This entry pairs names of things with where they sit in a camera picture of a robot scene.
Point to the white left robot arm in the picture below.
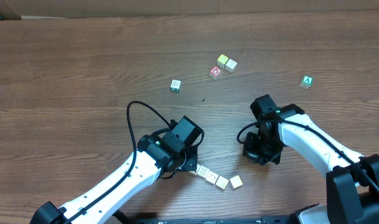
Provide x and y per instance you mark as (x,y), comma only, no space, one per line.
(153,157)

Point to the yellow sided wooden block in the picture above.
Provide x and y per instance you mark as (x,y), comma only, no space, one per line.
(203,172)

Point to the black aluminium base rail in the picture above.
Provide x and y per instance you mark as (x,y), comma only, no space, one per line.
(267,219)

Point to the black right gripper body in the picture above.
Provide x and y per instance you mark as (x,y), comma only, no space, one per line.
(254,155)

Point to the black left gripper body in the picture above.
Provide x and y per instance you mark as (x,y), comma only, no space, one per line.
(191,162)

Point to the green sided wooden block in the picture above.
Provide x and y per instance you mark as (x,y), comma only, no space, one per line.
(175,86)

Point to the plain wooden block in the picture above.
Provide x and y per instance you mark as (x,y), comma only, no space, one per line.
(230,66)

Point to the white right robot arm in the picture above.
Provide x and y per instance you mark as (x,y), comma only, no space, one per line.
(352,180)

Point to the red framed wooden block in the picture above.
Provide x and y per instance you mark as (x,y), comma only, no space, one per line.
(215,72)

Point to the green letter wooden block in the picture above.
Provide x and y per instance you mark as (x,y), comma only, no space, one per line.
(306,82)

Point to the wooden block with hammer picture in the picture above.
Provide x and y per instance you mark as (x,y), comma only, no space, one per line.
(195,171)

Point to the wooden block number three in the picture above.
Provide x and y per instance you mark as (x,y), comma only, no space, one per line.
(236,182)

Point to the wooden block with dots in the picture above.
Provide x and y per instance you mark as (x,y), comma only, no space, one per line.
(212,177)

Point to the wooden block with squiggle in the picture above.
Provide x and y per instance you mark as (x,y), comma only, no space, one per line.
(221,183)

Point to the yellow top wooden block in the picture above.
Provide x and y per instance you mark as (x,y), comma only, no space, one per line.
(222,60)

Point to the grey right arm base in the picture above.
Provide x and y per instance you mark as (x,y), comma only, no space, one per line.
(314,214)

